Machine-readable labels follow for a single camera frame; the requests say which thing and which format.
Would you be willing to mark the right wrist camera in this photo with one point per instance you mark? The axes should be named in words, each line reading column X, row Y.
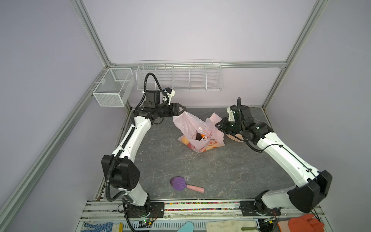
column 230, row 112

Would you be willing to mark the long white wire shelf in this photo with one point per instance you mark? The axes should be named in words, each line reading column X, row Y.
column 183, row 75

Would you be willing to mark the pink plastic bag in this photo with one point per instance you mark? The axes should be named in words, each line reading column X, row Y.
column 192, row 129

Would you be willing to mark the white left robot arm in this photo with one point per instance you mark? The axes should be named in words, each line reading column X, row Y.
column 120, row 172

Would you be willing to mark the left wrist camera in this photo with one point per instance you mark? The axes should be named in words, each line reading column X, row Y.
column 169, row 94

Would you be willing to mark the teal tool handle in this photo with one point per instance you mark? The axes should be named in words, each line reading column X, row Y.
column 187, row 227

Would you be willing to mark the purple pink spatula brush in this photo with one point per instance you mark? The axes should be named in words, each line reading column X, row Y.
column 179, row 184

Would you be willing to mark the beige cloth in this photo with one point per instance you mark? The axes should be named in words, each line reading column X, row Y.
column 232, row 226

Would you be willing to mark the beige scalloped fruit bowl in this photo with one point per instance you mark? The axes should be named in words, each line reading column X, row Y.
column 237, row 137

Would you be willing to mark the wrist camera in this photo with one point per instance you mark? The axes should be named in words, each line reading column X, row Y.
column 169, row 94
column 230, row 112

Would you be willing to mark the blue white knit glove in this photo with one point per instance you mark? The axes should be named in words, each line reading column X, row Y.
column 100, row 227

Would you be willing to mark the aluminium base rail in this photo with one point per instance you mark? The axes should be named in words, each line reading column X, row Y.
column 186, row 209

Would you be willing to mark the orange rubber glove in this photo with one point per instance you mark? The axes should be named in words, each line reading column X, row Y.
column 305, row 223

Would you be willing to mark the small white wire basket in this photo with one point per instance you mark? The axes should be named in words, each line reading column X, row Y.
column 114, row 87

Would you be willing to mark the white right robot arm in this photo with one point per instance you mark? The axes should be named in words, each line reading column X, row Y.
column 311, row 185

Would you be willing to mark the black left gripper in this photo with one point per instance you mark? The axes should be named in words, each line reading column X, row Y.
column 175, row 109

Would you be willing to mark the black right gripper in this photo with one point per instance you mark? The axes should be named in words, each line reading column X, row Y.
column 223, row 122

